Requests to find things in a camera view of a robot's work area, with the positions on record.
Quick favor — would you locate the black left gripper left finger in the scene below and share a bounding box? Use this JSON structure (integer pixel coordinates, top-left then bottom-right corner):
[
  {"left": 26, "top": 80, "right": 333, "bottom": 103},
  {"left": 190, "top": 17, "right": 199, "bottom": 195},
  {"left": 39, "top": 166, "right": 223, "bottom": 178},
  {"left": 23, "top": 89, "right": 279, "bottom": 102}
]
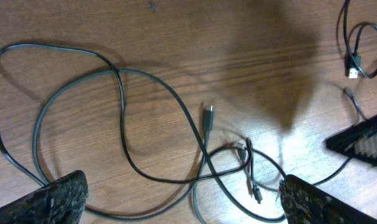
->
[{"left": 0, "top": 170, "right": 88, "bottom": 224}]

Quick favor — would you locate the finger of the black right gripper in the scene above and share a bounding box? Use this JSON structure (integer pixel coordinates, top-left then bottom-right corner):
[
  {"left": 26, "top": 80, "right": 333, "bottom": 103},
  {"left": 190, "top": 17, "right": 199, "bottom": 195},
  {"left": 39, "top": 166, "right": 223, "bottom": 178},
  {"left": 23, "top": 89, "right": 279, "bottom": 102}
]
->
[{"left": 325, "top": 115, "right": 377, "bottom": 167}]

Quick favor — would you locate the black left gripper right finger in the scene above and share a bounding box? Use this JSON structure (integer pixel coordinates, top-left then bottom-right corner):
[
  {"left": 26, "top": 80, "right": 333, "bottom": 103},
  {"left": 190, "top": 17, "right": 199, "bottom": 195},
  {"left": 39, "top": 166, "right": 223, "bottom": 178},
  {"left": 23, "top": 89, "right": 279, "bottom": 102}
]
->
[{"left": 279, "top": 175, "right": 377, "bottom": 224}]

